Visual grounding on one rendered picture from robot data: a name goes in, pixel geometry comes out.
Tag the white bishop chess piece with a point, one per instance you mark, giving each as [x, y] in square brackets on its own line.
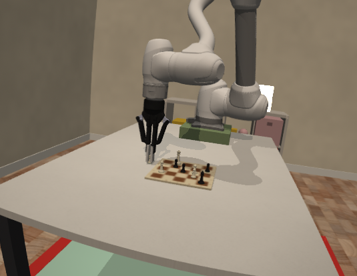
[161, 167]

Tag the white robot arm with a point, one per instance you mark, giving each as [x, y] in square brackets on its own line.
[199, 65]

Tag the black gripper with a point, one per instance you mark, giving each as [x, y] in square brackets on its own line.
[153, 113]

